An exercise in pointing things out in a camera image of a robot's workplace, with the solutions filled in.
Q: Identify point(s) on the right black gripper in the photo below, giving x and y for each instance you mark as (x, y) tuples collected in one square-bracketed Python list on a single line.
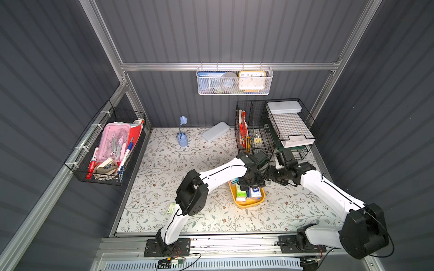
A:
[(274, 174)]

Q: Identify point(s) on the beige stapler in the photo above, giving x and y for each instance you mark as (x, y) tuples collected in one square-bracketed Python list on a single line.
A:
[(107, 167)]

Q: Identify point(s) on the white wire wall basket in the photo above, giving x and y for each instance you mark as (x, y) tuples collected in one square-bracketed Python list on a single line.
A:
[(236, 69)]

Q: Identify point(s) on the white box on organizer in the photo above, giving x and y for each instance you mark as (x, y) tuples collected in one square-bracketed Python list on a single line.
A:
[(284, 107)]

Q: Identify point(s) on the yellow alarm clock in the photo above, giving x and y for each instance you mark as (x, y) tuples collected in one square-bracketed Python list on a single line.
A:
[(252, 80)]

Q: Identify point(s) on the blue white marker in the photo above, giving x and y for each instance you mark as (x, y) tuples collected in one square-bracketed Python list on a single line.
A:
[(126, 155)]

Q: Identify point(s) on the green tissue pack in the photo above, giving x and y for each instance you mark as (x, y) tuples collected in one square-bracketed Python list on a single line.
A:
[(171, 208), (240, 193)]

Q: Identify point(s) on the red white marker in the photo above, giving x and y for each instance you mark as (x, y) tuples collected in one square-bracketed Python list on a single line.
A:
[(92, 164)]

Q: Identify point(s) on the checkered notebook stack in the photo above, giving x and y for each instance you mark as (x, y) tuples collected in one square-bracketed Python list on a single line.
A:
[(291, 130)]

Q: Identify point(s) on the tape roll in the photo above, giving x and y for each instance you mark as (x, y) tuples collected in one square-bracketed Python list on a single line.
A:
[(229, 82)]

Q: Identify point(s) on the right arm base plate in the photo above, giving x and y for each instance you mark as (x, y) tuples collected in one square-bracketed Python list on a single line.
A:
[(298, 244)]

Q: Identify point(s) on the pink pencil case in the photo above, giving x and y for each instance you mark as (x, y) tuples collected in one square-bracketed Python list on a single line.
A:
[(113, 142)]

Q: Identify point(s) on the floral table mat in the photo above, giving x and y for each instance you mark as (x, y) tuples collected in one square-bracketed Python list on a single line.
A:
[(165, 164)]

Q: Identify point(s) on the yellow plastic storage box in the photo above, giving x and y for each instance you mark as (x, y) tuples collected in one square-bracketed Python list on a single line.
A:
[(249, 202)]

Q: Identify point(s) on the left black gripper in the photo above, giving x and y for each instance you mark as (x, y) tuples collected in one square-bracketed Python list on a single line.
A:
[(255, 181)]

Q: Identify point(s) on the black wire side basket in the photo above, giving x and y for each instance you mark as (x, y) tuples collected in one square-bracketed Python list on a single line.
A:
[(80, 161)]

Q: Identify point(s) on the black wire desk organizer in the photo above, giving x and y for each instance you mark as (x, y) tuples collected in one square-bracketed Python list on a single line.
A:
[(271, 126)]

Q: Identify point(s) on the green tissue pack front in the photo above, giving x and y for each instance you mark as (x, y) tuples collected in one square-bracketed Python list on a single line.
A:
[(171, 208)]

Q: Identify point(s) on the white rectangular plastic case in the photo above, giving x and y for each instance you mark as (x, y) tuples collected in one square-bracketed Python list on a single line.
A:
[(215, 131)]

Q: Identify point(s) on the blue box in basket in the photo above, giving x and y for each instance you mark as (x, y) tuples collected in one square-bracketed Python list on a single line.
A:
[(209, 82)]

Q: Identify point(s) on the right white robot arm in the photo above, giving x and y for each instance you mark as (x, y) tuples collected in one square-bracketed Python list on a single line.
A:
[(364, 230)]

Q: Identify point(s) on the blue flower desk lamp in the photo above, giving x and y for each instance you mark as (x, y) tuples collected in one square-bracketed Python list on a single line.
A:
[(181, 136)]

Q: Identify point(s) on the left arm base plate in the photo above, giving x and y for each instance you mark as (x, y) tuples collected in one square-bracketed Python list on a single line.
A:
[(155, 248)]

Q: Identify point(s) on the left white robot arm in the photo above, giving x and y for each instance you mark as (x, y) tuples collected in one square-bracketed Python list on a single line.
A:
[(192, 194)]

